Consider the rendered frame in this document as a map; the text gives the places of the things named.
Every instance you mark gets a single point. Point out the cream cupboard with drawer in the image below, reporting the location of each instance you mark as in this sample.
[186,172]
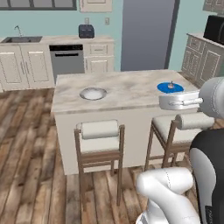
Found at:
[99,58]

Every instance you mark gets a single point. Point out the grey wall cupboard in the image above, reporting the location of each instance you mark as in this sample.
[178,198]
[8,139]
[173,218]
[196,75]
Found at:
[214,5]

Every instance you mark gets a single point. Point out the dark blue toaster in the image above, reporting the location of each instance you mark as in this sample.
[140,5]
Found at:
[86,31]

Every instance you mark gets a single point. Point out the grey bowl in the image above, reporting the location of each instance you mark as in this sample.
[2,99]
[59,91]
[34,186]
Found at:
[93,93]

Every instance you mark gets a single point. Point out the marble top kitchen island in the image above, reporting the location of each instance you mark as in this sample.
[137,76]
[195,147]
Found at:
[128,87]

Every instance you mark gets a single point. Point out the cream wall cupboard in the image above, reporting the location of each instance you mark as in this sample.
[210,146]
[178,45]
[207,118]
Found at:
[95,5]

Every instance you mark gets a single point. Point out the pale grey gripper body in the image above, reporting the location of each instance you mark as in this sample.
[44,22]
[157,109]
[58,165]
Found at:
[175,99]

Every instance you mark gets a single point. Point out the steel tap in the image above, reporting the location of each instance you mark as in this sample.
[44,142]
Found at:
[19,30]

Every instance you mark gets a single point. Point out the steel dishwasher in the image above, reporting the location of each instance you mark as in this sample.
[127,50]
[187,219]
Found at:
[67,62]

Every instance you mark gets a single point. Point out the dark framed window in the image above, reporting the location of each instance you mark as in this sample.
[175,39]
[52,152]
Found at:
[38,4]

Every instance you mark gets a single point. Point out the cream base cupboard run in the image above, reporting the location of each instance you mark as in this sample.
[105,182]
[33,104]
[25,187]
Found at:
[26,67]

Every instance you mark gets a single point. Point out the wall socket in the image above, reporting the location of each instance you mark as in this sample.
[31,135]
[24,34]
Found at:
[107,21]
[87,20]

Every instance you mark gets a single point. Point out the blue plate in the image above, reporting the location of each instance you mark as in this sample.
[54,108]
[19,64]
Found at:
[163,87]

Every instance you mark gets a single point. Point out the grey fridge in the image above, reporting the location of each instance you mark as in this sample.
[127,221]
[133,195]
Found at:
[145,35]

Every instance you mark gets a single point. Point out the black microwave oven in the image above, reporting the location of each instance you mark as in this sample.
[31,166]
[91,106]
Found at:
[215,29]

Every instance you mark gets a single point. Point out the cream panelled cupboard run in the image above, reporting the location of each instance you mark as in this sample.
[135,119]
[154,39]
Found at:
[201,61]

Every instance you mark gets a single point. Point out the grey sink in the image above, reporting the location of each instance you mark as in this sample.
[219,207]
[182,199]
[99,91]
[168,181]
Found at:
[22,39]

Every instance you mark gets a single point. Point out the wooden stool with cream cushion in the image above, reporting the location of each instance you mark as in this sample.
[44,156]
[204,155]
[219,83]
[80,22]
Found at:
[99,143]
[163,125]

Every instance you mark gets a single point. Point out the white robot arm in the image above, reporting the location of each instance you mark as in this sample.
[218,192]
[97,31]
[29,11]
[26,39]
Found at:
[170,188]

